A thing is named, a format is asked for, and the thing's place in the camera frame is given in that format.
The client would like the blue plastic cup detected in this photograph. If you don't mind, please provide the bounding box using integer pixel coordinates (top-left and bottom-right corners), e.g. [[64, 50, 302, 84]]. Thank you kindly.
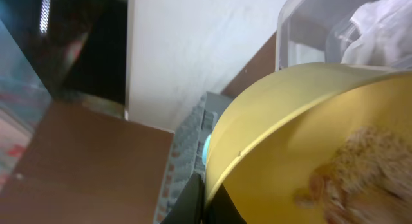
[[201, 134, 212, 165]]

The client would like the grey dishwasher rack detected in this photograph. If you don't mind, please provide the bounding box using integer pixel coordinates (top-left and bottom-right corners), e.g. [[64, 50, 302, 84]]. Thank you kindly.
[[153, 92, 233, 224]]

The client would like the food scraps and rice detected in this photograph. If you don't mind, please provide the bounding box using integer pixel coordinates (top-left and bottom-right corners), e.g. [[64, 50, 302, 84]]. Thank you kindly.
[[293, 126, 411, 223]]

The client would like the white napkin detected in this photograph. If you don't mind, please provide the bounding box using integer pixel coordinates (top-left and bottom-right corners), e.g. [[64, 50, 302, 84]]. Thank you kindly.
[[341, 0, 411, 66]]

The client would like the yellow bowl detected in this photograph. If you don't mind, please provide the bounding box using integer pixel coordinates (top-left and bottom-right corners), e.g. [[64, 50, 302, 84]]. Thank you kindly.
[[205, 63, 411, 223]]

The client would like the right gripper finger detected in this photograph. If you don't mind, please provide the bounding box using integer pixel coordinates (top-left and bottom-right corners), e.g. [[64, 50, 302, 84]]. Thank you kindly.
[[161, 173, 247, 224]]

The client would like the clear plastic bin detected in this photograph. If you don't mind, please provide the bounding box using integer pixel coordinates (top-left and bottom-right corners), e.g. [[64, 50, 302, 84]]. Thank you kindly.
[[275, 0, 412, 72]]

